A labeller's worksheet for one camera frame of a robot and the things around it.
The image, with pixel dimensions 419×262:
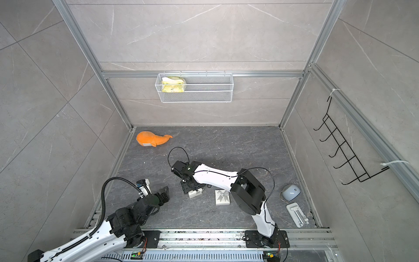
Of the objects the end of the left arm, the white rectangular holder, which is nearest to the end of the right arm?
the end of the left arm

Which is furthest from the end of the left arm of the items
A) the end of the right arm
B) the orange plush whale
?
the orange plush whale

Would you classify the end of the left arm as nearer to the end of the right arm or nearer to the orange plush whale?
the end of the right arm

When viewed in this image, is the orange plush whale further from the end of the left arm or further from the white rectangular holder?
the white rectangular holder

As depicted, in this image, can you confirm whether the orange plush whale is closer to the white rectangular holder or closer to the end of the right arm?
the end of the right arm

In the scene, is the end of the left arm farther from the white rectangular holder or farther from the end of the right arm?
the white rectangular holder

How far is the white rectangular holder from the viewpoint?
0.79 meters
